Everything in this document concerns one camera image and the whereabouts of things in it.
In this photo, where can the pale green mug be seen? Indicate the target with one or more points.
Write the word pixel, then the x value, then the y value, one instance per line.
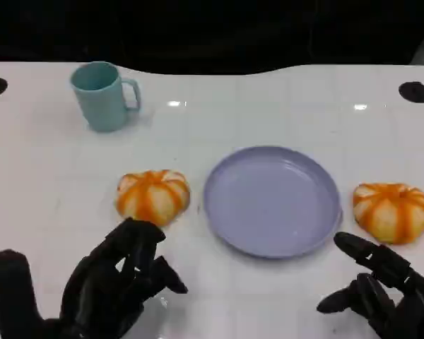
pixel 99 102

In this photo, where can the lilac plate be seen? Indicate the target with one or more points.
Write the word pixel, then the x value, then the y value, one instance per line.
pixel 272 201

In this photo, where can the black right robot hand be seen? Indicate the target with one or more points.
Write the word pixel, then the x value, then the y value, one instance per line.
pixel 403 300

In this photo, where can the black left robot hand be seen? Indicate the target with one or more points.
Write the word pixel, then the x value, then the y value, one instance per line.
pixel 99 282

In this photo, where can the orange and white bread roll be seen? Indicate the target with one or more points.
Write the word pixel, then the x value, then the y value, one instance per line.
pixel 152 197
pixel 392 213

